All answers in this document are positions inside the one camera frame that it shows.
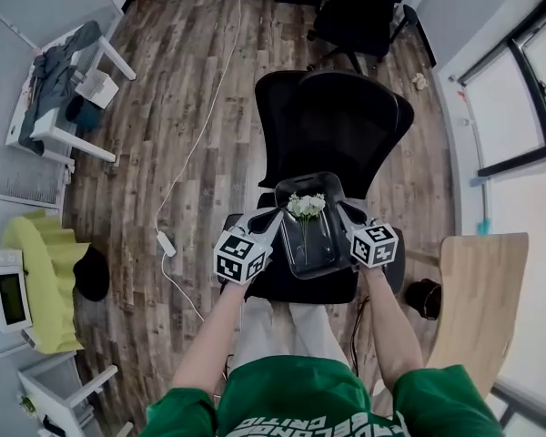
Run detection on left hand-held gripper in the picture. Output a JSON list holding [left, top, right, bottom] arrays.
[[213, 207, 284, 286]]

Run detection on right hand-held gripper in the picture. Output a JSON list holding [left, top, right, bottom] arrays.
[[335, 201, 399, 270]]

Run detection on black tray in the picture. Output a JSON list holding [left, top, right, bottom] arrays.
[[274, 170, 352, 280]]

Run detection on white flowers with green leaves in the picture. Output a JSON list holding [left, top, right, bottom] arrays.
[[285, 191, 328, 266]]

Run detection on person's left forearm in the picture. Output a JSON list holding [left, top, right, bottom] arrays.
[[170, 279, 250, 393]]

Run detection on person's right forearm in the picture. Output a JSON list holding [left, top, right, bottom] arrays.
[[359, 264, 425, 391]]

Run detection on wooden table top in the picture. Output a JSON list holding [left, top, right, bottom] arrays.
[[404, 232, 529, 400]]

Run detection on white perforated box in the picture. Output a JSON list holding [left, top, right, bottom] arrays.
[[75, 69, 120, 108]]

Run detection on black mesh office chair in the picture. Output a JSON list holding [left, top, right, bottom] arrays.
[[217, 68, 415, 305], [272, 0, 423, 76]]

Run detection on white power strip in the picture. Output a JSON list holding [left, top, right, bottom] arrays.
[[157, 230, 177, 259]]

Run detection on person's beige trousers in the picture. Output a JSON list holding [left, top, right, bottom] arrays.
[[231, 299, 352, 375]]

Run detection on person's green printed shirt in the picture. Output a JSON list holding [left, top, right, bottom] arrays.
[[138, 355, 501, 437]]

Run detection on black round cushion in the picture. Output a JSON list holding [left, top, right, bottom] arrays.
[[72, 247, 110, 303]]

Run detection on white side table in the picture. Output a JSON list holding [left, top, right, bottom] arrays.
[[4, 20, 137, 164]]

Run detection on black framed window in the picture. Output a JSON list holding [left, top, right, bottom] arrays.
[[459, 0, 546, 178]]

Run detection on dark teal bin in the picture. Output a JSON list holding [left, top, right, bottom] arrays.
[[66, 96, 104, 131]]

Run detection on yellow-green cloth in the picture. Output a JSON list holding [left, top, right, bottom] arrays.
[[0, 211, 92, 355]]

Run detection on white radiator panel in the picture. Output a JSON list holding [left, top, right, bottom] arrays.
[[0, 146, 67, 208]]

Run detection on small white gadget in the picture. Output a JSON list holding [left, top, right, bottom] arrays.
[[20, 328, 45, 352]]

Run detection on grey crumpled clothes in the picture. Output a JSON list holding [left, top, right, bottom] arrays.
[[17, 20, 104, 157]]

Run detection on white shelf unit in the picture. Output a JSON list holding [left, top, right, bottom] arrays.
[[16, 364, 119, 437]]

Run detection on white device with screen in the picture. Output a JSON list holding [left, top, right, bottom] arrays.
[[0, 248, 33, 334]]

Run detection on black floor cables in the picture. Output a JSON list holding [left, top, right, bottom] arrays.
[[349, 294, 370, 368]]

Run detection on white power cable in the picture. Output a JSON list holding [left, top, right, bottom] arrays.
[[157, 0, 244, 323]]

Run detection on blue handled brush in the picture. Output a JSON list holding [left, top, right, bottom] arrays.
[[476, 178, 495, 237]]

